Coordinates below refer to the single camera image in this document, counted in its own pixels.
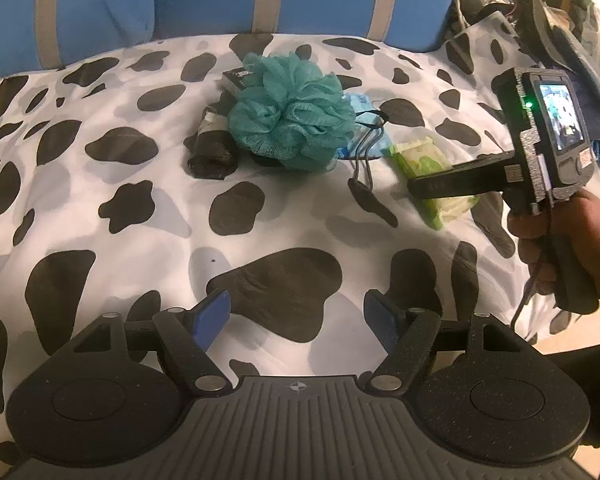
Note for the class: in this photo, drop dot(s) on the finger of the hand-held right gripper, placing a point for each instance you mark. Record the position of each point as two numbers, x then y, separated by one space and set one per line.
416 187

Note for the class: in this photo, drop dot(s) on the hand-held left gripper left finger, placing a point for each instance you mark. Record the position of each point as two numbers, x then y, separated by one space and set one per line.
210 315

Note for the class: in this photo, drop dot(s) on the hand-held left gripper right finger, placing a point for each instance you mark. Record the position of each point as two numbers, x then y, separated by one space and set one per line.
380 315

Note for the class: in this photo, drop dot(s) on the green wet wipes pack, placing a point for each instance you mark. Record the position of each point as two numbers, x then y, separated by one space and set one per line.
422 160

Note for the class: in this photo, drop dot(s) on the blue wet wipes pack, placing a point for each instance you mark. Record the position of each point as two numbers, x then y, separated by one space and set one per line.
360 102

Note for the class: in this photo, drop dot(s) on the dark bag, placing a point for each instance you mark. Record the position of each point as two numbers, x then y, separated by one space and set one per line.
555 20

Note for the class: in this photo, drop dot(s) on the teal mesh bath loofah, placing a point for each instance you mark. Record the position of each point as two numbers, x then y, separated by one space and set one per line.
290 110

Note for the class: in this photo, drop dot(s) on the black rolled cloth bundle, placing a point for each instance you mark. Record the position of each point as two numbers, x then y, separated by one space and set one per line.
210 155

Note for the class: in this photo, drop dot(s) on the cow print blanket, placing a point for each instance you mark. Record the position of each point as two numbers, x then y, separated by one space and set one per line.
130 160

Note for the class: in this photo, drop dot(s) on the black tissue pack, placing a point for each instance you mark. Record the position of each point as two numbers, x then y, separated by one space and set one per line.
237 80

